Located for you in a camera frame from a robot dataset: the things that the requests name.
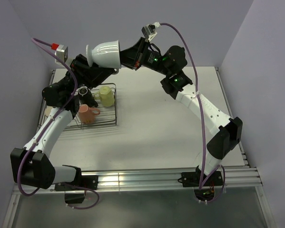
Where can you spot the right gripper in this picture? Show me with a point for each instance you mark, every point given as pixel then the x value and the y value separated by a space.
pixel 132 56

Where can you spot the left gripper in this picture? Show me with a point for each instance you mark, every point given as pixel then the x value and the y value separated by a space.
pixel 90 76

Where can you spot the black mug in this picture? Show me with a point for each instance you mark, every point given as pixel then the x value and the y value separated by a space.
pixel 86 97

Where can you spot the light blue mug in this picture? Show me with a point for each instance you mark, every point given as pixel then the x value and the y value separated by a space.
pixel 105 53

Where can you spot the pale yellow mug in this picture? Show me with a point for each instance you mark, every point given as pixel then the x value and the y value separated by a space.
pixel 105 95

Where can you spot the pink patterned mug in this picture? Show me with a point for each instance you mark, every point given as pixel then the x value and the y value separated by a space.
pixel 87 114

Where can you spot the cream and brown tumbler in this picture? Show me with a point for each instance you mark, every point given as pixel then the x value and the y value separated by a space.
pixel 47 111

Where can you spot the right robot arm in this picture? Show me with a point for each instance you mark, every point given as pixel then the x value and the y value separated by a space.
pixel 221 133

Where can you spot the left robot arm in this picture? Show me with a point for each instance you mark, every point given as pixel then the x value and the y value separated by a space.
pixel 30 164

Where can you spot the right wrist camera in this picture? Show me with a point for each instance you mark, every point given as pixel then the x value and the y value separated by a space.
pixel 150 31

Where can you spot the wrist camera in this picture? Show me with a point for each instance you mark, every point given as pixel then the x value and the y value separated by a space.
pixel 61 51
pixel 150 31

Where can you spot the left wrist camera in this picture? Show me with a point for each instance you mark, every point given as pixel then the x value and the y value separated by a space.
pixel 61 51

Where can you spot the wire dish rack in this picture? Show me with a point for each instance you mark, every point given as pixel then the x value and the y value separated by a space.
pixel 107 117

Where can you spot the aluminium mounting rail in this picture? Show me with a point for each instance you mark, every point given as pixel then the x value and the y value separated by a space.
pixel 165 179

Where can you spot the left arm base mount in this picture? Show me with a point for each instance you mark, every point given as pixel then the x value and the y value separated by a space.
pixel 75 191

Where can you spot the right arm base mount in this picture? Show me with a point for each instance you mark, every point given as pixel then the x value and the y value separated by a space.
pixel 192 178

